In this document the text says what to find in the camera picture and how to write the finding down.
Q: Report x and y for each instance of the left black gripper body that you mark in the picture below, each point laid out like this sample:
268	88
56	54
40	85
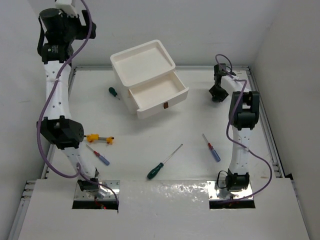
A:
77	31

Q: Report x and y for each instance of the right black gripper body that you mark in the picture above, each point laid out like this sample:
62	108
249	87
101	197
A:
219	92

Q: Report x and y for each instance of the small stubby green screwdriver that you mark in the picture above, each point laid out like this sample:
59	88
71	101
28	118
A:
113	92

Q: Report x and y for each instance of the long green screwdriver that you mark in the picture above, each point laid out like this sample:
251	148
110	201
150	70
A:
153	172

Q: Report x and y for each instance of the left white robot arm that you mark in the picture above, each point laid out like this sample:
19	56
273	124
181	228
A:
59	28

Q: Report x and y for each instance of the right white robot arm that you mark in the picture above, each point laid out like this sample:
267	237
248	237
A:
243	117

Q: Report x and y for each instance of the right red blue screwdriver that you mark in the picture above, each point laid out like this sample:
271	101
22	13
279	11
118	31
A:
211	149

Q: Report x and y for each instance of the red blue screwdriver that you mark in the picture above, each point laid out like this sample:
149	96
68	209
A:
99	156
211	149

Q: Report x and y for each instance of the white pull-out drawer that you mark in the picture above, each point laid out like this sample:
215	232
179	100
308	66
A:
158	95

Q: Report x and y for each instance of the white drawer cabinet box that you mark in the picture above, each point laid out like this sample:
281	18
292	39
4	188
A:
138	65

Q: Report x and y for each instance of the yellow clamp tool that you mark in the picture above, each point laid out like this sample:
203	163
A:
94	137

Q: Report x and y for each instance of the left red blue screwdriver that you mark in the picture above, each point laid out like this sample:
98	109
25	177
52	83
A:
99	156

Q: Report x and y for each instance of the white front cover board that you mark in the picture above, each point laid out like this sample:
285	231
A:
162	210

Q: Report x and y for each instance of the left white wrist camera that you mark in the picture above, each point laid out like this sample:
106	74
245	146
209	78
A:
68	6

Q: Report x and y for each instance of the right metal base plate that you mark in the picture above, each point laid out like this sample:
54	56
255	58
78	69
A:
222	194

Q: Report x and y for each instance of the metal base plate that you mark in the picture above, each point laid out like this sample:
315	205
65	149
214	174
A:
222	194
85	191

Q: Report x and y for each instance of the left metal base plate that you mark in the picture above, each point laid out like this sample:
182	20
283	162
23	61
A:
85	191

